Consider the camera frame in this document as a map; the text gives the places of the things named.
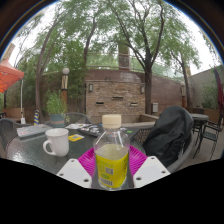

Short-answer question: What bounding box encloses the black laptop with stickers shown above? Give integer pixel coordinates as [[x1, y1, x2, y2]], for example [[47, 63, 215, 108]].
[[77, 124, 135, 139]]

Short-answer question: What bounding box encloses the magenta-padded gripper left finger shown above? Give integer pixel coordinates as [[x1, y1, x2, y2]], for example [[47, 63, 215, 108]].
[[56, 147, 98, 189]]

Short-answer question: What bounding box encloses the globe-topped lamp post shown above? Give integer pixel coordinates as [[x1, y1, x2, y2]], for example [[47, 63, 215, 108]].
[[60, 67, 71, 104]]

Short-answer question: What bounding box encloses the green plant in blue pot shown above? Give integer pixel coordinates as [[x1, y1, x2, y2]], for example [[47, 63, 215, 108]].
[[45, 89, 69, 126]]

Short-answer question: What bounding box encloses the grey laptop with stickers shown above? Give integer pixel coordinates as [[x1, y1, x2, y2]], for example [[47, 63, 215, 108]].
[[16, 124, 53, 139]]

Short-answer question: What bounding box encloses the dark metal patio chair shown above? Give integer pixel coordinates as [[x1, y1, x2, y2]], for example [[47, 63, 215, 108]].
[[193, 114, 224, 159]]

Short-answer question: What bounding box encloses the white paper sheet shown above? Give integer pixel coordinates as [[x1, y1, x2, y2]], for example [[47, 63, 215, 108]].
[[65, 123, 89, 130]]

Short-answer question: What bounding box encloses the dark round patio table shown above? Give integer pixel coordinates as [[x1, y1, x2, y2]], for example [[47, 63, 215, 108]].
[[190, 113, 210, 135]]

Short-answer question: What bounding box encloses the yellow card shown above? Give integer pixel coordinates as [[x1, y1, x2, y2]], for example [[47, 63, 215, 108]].
[[68, 133, 85, 142]]

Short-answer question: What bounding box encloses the clear bottle with yellow label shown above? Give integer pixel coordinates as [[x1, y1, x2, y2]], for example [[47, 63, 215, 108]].
[[93, 114, 131, 191]]

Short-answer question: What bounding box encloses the black backpack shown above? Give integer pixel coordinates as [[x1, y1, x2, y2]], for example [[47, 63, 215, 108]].
[[142, 105, 195, 168]]

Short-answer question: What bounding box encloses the white mug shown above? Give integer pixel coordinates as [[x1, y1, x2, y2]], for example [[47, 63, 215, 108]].
[[42, 127, 70, 158]]

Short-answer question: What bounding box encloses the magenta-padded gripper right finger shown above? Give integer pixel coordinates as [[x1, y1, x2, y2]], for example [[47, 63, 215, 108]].
[[127, 145, 172, 189]]

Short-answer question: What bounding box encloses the yellow and blue striped cone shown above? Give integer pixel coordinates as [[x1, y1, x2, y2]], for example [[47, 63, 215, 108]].
[[33, 109, 41, 126]]

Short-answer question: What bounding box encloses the orange patio umbrella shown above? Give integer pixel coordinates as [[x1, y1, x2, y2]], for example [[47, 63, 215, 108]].
[[0, 57, 26, 125]]

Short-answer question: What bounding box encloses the closed maroon umbrella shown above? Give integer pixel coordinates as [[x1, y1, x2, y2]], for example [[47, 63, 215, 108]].
[[213, 68, 224, 116]]

